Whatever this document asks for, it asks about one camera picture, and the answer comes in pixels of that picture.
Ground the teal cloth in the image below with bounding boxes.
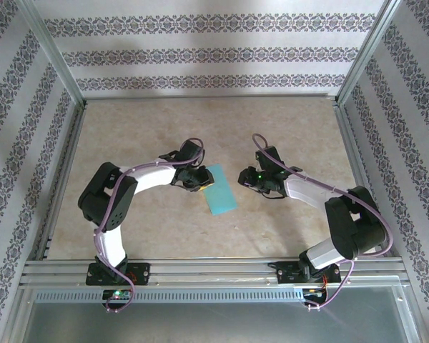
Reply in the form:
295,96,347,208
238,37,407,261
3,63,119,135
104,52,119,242
202,163,239,217

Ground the grey metal sheet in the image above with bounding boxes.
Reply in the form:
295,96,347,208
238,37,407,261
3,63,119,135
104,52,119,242
6,285,423,343

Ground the controller board with green light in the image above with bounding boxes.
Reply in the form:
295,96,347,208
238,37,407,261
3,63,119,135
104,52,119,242
102,289,133,301

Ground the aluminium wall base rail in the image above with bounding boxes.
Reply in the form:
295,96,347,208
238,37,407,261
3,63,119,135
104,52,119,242
84,93,339,101

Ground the aluminium side rail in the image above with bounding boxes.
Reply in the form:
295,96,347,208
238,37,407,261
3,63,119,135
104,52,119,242
35,101,89,262
334,101,393,258

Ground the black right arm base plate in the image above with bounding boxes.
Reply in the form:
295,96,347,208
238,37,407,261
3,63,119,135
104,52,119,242
274,260,342,286

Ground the slotted grey cable duct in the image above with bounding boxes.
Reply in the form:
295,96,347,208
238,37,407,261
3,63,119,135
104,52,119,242
34,288,305,303

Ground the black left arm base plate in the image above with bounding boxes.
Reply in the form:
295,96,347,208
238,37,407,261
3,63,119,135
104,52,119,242
85,262,152,287

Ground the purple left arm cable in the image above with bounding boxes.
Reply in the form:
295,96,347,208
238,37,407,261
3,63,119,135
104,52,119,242
94,137,207,314

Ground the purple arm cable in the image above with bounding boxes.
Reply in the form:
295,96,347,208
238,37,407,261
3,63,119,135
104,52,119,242
94,137,207,314
252,133,395,311

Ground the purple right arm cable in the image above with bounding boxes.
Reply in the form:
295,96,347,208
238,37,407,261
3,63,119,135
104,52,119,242
252,133,395,311

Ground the aluminium frame post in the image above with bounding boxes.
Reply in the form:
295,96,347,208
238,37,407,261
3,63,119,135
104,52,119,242
334,0,407,104
16,0,87,104

